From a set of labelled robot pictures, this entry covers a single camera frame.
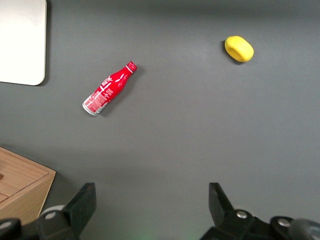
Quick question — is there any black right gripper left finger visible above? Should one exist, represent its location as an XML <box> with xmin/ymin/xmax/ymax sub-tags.
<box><xmin>36</xmin><ymin>182</ymin><xmax>97</xmax><ymax>240</ymax></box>

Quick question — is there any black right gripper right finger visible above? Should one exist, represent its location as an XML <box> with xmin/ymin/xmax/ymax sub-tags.
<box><xmin>199</xmin><ymin>182</ymin><xmax>272</xmax><ymax>240</ymax></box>

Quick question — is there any red coke bottle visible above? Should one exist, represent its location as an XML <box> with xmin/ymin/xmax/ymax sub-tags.
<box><xmin>81</xmin><ymin>60</ymin><xmax>138</xmax><ymax>118</ymax></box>

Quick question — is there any beige rectangular tray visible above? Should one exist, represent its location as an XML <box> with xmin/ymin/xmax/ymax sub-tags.
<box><xmin>0</xmin><ymin>0</ymin><xmax>48</xmax><ymax>87</ymax></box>

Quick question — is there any wooden drawer cabinet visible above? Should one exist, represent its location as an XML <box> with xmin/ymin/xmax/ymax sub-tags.
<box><xmin>0</xmin><ymin>146</ymin><xmax>57</xmax><ymax>222</ymax></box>

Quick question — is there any yellow lemon-shaped object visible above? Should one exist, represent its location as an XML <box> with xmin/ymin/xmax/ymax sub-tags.
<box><xmin>224</xmin><ymin>35</ymin><xmax>255</xmax><ymax>63</ymax></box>

